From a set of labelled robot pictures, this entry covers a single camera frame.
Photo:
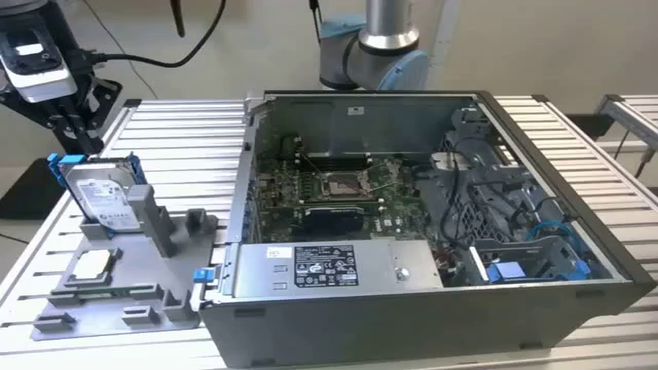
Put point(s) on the CPU socket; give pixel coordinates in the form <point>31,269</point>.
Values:
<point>342,185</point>

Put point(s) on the green RAM stick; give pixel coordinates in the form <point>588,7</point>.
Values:
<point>115,290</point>

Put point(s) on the silver power supply unit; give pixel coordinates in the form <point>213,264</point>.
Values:
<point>257,273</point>

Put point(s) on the grey parts rack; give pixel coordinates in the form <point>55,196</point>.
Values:
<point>134,270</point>

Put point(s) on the metal slat side table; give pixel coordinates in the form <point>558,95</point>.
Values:
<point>634,112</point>

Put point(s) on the thin metal locking lever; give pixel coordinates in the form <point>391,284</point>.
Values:
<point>319,165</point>

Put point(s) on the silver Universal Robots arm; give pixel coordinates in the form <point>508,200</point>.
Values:
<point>383,27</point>

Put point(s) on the black RAM slot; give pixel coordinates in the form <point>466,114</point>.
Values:
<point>334,162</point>

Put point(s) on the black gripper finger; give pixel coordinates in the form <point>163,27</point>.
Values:
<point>106,98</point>
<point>31,112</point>

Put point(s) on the white sticker on case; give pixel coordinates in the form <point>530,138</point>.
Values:
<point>357,111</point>

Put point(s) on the green motherboard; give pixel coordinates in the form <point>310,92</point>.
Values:
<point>395,216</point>

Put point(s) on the blue case latch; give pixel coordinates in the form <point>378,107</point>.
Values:
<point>201,276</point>

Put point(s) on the black graphics card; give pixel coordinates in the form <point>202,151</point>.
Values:
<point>331,221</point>

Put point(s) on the blue disk carrier in bay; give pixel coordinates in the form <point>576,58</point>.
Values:
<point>506,273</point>

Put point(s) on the grey metal disk bay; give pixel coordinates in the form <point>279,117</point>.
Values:
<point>493,192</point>

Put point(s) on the silver CPU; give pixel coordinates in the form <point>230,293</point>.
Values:
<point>93,264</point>

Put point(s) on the black box under side table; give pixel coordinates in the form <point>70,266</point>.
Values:
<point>592,125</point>

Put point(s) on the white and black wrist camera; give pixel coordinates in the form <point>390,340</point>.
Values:
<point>36,73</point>

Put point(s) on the dark grey PC case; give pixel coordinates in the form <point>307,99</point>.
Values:
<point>390,327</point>

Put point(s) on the blue bay clip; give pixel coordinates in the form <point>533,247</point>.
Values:
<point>582,269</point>

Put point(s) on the hard disk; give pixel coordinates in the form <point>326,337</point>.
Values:
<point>103,192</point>

